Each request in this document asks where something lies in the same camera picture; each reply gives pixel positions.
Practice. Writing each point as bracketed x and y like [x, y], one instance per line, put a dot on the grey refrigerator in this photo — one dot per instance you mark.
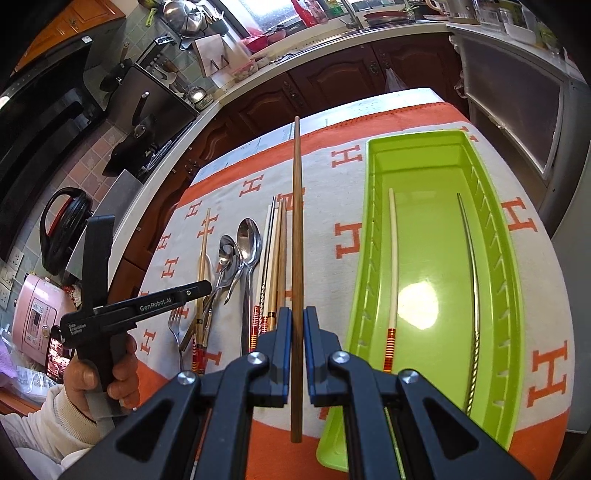
[572, 221]

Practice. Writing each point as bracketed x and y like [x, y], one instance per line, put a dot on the bamboo chopstick red end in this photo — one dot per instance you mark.
[200, 277]
[205, 258]

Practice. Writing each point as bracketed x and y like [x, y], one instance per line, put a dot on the red pan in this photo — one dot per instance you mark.
[388, 17]

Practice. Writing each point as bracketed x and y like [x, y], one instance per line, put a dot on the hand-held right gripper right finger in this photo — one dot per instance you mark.
[308, 355]

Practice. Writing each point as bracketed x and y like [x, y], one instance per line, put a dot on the wooden cutting board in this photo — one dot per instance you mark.
[217, 50]

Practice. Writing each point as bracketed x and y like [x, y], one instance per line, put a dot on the green plastic tray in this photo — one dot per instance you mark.
[434, 258]

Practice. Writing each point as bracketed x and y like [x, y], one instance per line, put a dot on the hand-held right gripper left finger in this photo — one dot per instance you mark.
[287, 350]

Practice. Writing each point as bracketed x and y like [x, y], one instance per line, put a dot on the pink bowl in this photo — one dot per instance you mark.
[256, 42]

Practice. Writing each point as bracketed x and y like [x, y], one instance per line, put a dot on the white chopstick red striped end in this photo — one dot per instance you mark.
[394, 258]
[263, 258]

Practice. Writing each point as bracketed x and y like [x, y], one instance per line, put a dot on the black pan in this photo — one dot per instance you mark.
[134, 152]

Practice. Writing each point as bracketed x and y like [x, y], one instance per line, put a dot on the orange wall cabinet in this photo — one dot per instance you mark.
[78, 23]

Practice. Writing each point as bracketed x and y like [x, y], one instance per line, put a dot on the small metal spoon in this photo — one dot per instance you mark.
[226, 244]
[229, 270]

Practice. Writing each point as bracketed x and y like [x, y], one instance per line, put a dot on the person's left forearm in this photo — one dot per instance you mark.
[46, 424]

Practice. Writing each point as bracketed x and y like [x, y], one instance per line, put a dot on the metal chopstick twisted end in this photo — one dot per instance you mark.
[477, 314]
[269, 249]

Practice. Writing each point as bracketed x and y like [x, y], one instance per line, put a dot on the grey shelf cabinet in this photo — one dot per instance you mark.
[508, 92]

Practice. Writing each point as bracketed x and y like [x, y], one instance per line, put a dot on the red bottle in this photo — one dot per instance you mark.
[309, 14]

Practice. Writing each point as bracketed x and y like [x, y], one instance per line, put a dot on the chrome faucet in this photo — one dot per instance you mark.
[353, 18]

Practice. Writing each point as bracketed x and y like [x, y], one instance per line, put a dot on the person's left hand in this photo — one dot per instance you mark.
[124, 378]

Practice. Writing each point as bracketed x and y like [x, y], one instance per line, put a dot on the steel pot with lid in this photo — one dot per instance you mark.
[184, 18]

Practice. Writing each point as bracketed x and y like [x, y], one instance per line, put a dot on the black and red electric cooker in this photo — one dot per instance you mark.
[60, 230]

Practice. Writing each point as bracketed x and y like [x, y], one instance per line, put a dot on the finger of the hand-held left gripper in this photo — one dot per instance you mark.
[198, 293]

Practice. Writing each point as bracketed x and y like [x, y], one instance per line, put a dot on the stainless steel panel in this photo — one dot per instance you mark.
[166, 97]

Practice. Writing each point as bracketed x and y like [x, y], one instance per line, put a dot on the light wooden chopstick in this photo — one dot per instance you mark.
[281, 267]
[275, 258]

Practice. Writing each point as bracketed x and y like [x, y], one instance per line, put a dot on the white plastic bag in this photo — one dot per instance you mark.
[395, 83]

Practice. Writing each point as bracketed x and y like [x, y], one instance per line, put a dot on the orange and white printed cloth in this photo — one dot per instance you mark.
[323, 207]

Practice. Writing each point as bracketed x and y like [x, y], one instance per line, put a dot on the pink rice cooker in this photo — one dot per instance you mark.
[37, 314]

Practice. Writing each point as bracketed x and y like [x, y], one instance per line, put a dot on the metal fork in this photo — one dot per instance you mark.
[176, 330]

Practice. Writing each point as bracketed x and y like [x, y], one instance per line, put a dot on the dark wooden base cabinets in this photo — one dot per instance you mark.
[332, 78]

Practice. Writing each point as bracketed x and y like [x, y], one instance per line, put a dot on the large metal spoon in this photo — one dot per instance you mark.
[249, 242]

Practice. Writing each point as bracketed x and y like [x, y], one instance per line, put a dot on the dark brown wooden chopstick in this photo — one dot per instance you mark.
[298, 230]

